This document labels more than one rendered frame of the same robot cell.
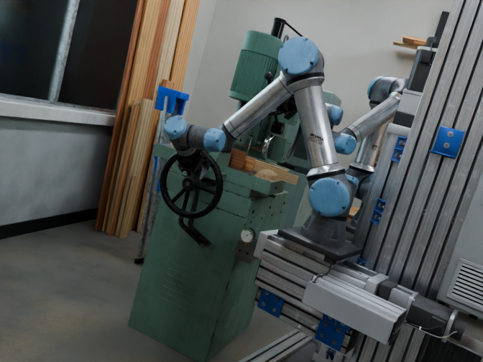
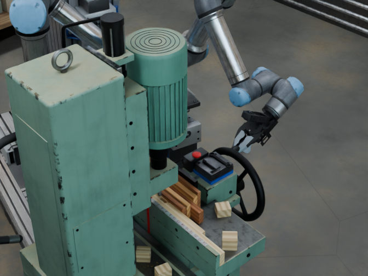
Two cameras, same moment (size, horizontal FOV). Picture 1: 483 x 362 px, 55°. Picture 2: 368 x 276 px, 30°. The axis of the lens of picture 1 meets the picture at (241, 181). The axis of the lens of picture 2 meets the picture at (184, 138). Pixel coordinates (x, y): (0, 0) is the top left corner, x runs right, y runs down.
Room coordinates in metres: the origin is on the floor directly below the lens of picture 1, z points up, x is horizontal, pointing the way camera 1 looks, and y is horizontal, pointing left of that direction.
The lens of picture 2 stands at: (3.61, 0.97, 2.40)
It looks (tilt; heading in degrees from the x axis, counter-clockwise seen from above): 36 degrees down; 210
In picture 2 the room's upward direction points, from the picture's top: straight up
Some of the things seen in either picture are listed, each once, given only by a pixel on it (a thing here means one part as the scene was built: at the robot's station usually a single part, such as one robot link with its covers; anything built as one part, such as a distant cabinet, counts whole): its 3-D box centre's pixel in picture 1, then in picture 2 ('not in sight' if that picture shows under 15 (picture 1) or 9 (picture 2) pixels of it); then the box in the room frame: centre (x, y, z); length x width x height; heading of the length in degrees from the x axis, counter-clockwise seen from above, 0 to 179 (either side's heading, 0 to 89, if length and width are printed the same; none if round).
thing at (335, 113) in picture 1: (327, 114); not in sight; (1.90, -0.26, 1.23); 0.11 x 0.08 x 0.09; 69
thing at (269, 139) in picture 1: (269, 146); not in sight; (2.28, -0.08, 1.02); 0.12 x 0.03 x 0.12; 160
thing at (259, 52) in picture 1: (255, 69); (156, 89); (2.20, 0.08, 1.35); 0.18 x 0.18 x 0.31
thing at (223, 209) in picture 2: not in sight; (223, 209); (2.13, 0.27, 0.92); 0.05 x 0.04 x 0.03; 131
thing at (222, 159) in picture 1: (208, 158); (208, 181); (2.03, 0.16, 0.91); 0.15 x 0.14 x 0.09; 70
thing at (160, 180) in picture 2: (238, 137); (153, 178); (2.22, 0.07, 1.03); 0.14 x 0.07 x 0.09; 160
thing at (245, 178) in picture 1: (214, 167); (188, 202); (2.11, 0.13, 0.87); 0.61 x 0.30 x 0.06; 70
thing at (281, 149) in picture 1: (278, 149); not in sight; (2.32, -0.13, 1.02); 0.09 x 0.07 x 0.12; 70
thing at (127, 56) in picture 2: (275, 36); (112, 47); (2.33, 0.03, 1.53); 0.08 x 0.08 x 0.17; 70
